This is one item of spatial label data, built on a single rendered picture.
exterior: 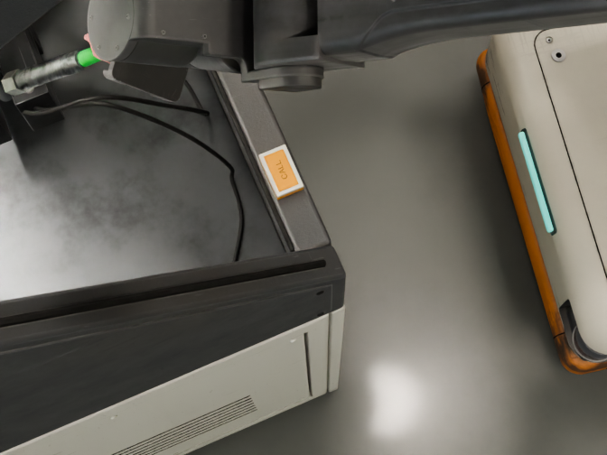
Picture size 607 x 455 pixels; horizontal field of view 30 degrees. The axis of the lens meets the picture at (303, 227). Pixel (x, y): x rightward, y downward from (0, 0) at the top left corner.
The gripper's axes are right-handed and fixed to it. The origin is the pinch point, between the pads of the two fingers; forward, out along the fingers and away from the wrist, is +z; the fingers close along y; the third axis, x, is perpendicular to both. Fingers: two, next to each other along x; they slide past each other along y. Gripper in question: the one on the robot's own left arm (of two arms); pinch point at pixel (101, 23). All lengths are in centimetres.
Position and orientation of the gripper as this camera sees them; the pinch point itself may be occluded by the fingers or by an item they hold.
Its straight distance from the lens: 96.0
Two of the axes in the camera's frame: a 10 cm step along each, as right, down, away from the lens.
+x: 7.0, 2.2, 6.8
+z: -6.5, -1.7, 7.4
